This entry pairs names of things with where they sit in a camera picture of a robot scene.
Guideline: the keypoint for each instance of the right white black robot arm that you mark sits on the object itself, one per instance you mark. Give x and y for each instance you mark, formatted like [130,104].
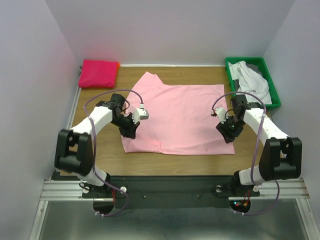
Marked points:
[281,157]

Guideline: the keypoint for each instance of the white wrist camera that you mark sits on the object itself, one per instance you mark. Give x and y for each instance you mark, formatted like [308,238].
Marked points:
[140,113]
[219,112]

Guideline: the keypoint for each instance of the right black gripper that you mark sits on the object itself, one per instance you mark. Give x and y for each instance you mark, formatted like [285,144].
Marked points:
[228,135]

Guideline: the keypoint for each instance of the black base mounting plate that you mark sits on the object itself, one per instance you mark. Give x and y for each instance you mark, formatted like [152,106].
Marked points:
[194,191]

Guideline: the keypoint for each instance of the light pink t shirt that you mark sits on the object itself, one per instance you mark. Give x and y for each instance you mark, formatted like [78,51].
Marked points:
[180,120]

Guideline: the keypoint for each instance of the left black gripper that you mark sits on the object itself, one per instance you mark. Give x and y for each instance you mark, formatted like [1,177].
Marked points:
[130,132]

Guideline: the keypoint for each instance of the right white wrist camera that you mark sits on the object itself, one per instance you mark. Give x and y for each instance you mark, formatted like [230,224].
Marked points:
[219,112]

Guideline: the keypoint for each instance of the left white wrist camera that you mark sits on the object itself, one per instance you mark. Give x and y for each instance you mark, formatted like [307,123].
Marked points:
[140,113]

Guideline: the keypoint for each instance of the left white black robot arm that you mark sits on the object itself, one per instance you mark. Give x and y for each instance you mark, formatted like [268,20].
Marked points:
[76,147]

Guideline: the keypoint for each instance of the white crumpled t shirt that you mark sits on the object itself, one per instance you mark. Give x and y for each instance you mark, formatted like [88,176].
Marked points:
[248,80]

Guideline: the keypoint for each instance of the aluminium extrusion rail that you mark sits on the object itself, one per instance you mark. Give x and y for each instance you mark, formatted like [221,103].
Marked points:
[54,190]

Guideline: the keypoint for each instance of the green plastic bin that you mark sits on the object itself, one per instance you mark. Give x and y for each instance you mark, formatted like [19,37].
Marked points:
[260,62]

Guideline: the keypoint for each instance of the folded magenta t shirt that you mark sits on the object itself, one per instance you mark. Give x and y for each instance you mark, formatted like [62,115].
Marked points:
[98,74]

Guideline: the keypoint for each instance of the grey garment in bin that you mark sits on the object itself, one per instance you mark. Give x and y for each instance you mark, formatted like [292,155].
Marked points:
[255,68]

